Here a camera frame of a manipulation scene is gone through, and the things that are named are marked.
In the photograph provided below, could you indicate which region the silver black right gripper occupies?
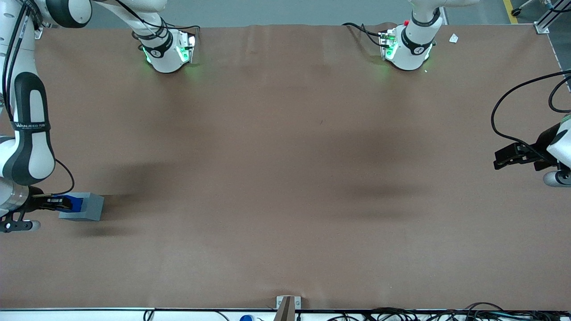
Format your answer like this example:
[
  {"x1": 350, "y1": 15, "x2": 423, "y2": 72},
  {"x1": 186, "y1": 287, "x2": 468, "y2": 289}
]
[{"x1": 6, "y1": 183, "x2": 73, "y2": 213}]

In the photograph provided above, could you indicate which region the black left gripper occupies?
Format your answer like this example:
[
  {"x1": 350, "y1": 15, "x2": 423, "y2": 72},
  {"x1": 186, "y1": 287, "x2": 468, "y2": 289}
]
[{"x1": 493, "y1": 141, "x2": 544, "y2": 171}]

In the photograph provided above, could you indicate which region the blue plastic block part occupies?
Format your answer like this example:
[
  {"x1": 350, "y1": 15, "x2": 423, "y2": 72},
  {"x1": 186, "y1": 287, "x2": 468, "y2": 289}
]
[{"x1": 55, "y1": 194, "x2": 84, "y2": 213}]

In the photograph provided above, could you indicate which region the gray square hollow base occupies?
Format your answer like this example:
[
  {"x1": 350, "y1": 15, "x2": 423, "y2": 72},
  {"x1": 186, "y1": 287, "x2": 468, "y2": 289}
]
[{"x1": 58, "y1": 192, "x2": 105, "y2": 222}]

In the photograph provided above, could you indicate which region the black caster wheel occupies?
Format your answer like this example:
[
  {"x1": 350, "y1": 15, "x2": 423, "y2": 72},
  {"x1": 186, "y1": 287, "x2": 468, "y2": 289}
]
[{"x1": 511, "y1": 0, "x2": 542, "y2": 17}]

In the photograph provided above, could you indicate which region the brown table cover sheet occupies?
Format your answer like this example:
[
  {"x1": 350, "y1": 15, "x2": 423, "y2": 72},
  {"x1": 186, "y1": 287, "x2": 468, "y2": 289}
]
[{"x1": 0, "y1": 22, "x2": 571, "y2": 311}]

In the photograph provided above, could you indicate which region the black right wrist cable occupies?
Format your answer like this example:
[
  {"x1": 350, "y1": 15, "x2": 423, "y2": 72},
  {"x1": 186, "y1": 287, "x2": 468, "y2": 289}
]
[{"x1": 42, "y1": 158, "x2": 75, "y2": 198}]

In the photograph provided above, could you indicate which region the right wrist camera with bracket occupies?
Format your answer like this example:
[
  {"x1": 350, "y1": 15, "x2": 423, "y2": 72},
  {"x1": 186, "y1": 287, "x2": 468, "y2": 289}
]
[{"x1": 0, "y1": 209, "x2": 42, "y2": 234}]

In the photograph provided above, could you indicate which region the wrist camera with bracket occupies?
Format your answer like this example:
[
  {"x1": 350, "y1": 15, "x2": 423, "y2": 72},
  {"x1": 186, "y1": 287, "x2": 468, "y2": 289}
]
[
  {"x1": 533, "y1": 160, "x2": 571, "y2": 188},
  {"x1": 0, "y1": 209, "x2": 42, "y2": 234}
]

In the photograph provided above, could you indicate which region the long black looping cable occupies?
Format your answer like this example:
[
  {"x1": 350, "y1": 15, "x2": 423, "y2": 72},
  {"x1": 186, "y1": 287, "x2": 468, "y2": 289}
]
[{"x1": 490, "y1": 70, "x2": 571, "y2": 154}]

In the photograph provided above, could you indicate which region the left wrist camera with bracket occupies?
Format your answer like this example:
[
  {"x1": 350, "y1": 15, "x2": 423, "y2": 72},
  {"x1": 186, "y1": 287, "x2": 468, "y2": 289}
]
[{"x1": 533, "y1": 160, "x2": 571, "y2": 188}]

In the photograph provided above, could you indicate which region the short black looping cable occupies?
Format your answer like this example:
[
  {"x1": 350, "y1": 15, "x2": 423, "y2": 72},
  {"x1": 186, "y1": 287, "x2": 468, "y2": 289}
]
[{"x1": 548, "y1": 75, "x2": 571, "y2": 114}]

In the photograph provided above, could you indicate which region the aluminium frame profile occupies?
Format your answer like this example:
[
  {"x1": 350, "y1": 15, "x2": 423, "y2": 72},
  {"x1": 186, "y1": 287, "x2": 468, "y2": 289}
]
[{"x1": 534, "y1": 0, "x2": 571, "y2": 35}]

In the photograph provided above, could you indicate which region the black cable bundle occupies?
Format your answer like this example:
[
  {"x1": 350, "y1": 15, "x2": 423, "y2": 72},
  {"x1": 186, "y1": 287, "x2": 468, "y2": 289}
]
[{"x1": 328, "y1": 302, "x2": 571, "y2": 321}]

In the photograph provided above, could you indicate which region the black left arm base cable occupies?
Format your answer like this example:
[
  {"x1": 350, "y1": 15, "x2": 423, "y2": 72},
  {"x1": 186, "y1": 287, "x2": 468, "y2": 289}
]
[{"x1": 342, "y1": 22, "x2": 385, "y2": 48}]

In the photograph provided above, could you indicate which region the black arm base cable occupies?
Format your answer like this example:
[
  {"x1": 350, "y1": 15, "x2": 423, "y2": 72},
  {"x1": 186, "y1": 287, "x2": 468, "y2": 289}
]
[
  {"x1": 342, "y1": 22, "x2": 385, "y2": 48},
  {"x1": 114, "y1": 0, "x2": 202, "y2": 37}
]

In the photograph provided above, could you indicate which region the black right arm base cable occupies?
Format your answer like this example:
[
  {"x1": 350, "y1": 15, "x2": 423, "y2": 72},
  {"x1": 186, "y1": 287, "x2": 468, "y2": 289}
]
[{"x1": 114, "y1": 0, "x2": 202, "y2": 37}]

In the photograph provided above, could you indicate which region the metal clamp bracket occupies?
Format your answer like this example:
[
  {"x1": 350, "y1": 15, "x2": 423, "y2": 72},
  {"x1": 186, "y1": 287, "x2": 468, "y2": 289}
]
[{"x1": 276, "y1": 295, "x2": 302, "y2": 311}]

